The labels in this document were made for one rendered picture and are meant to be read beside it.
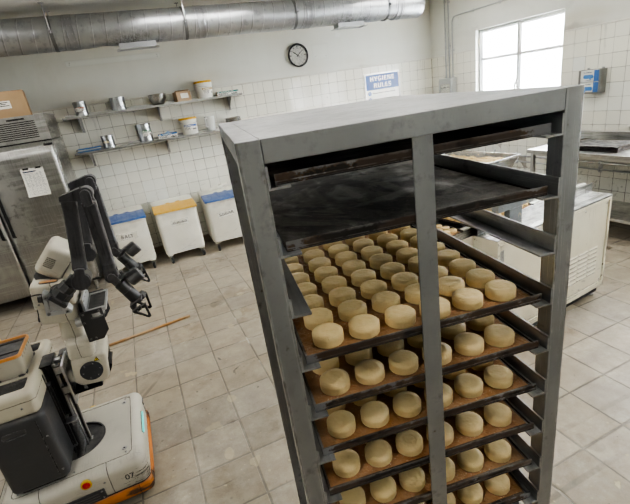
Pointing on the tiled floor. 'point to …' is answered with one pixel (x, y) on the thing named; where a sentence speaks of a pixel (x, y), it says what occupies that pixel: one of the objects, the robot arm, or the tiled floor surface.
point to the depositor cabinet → (589, 267)
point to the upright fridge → (19, 204)
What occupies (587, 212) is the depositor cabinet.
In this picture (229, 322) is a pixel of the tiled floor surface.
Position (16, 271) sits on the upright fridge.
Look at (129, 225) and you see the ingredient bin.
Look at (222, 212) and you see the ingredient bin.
